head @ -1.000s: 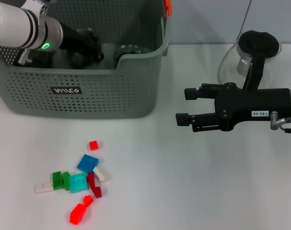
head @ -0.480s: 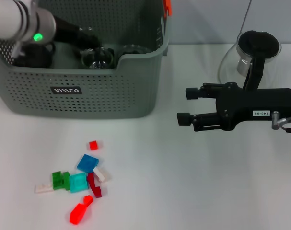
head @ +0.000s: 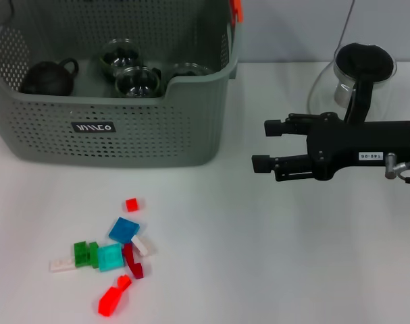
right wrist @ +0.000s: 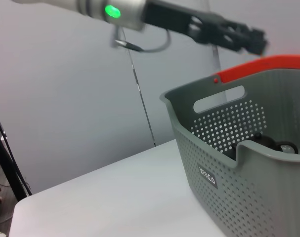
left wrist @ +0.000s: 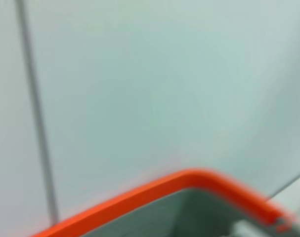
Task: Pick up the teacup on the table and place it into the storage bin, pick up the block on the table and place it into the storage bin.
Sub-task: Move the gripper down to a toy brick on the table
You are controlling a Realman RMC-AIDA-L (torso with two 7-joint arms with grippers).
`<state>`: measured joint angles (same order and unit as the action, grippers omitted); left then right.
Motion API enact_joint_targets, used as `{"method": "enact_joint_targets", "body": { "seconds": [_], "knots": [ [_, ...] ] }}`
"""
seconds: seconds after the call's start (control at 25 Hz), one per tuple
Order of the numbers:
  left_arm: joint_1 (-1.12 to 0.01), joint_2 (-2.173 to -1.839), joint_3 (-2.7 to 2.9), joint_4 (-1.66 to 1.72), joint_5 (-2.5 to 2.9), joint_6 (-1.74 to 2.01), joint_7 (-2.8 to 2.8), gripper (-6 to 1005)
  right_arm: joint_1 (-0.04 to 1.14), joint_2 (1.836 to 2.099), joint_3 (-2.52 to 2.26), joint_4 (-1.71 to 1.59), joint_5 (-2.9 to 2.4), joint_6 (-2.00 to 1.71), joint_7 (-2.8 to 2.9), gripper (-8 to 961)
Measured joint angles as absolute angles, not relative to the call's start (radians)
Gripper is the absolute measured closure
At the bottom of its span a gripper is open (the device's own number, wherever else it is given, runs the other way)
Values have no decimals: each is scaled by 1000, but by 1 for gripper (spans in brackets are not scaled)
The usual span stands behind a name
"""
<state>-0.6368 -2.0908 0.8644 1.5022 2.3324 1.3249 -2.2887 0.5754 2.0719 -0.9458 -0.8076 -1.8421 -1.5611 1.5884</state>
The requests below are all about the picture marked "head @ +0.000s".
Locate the silver metal connector plug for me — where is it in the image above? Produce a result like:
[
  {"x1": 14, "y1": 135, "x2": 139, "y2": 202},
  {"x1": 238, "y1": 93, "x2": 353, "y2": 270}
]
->
[{"x1": 384, "y1": 153, "x2": 410, "y2": 180}]

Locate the green brick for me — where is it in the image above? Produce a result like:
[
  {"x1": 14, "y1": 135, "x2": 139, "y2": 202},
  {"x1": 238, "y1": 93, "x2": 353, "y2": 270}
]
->
[{"x1": 73, "y1": 241, "x2": 100, "y2": 269}]

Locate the orange bin clip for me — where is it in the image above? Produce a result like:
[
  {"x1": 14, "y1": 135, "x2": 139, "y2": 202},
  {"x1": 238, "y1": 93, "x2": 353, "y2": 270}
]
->
[{"x1": 228, "y1": 0, "x2": 245, "y2": 24}]

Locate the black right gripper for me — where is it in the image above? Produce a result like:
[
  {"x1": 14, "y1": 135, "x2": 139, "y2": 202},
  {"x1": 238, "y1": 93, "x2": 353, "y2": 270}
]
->
[{"x1": 251, "y1": 113, "x2": 410, "y2": 182}]

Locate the white flat long brick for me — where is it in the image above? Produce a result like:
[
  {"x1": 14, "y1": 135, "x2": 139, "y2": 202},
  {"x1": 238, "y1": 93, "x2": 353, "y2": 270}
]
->
[{"x1": 49, "y1": 256, "x2": 76, "y2": 273}]

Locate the glass teacup black sleeve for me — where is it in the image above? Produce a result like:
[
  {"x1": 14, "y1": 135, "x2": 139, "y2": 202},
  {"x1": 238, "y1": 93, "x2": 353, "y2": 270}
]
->
[
  {"x1": 115, "y1": 65, "x2": 162, "y2": 99},
  {"x1": 101, "y1": 38, "x2": 142, "y2": 77},
  {"x1": 170, "y1": 62, "x2": 214, "y2": 79}
]

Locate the glass teapot black lid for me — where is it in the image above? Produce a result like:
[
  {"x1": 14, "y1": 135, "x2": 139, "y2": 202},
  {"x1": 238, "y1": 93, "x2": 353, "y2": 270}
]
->
[{"x1": 307, "y1": 42, "x2": 398, "y2": 119}]

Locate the grey perforated storage bin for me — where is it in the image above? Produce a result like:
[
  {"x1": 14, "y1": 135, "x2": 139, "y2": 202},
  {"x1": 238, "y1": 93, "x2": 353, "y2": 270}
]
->
[{"x1": 0, "y1": 0, "x2": 245, "y2": 168}]

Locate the small orange-red brick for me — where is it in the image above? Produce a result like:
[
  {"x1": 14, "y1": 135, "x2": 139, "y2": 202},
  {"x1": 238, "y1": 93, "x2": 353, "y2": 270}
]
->
[{"x1": 116, "y1": 273, "x2": 133, "y2": 292}]

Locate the dark red curved brick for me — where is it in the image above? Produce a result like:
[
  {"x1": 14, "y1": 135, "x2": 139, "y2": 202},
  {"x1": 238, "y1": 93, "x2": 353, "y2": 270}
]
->
[{"x1": 122, "y1": 243, "x2": 145, "y2": 280}]

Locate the thin grey hanging cable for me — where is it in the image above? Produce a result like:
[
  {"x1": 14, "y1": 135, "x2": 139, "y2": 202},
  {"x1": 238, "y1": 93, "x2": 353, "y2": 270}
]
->
[{"x1": 336, "y1": 0, "x2": 356, "y2": 48}]

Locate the dark clay teapot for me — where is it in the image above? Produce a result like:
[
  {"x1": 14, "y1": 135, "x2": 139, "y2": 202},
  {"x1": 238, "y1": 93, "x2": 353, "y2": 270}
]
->
[{"x1": 20, "y1": 57, "x2": 80, "y2": 97}]

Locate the blue flat square brick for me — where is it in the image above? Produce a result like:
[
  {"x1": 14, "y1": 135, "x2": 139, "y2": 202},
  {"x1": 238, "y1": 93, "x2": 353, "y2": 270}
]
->
[{"x1": 108, "y1": 217, "x2": 140, "y2": 244}]

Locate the teal square brick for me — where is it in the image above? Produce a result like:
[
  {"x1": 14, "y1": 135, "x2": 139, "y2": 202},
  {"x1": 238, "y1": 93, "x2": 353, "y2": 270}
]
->
[{"x1": 97, "y1": 244, "x2": 125, "y2": 273}]

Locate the large orange-red brick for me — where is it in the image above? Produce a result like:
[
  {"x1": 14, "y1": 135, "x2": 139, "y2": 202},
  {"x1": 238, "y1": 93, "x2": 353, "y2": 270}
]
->
[{"x1": 98, "y1": 285, "x2": 123, "y2": 317}]

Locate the white small brick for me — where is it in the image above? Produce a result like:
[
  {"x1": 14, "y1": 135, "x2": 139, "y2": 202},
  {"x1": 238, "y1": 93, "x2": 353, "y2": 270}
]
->
[{"x1": 130, "y1": 234, "x2": 157, "y2": 257}]

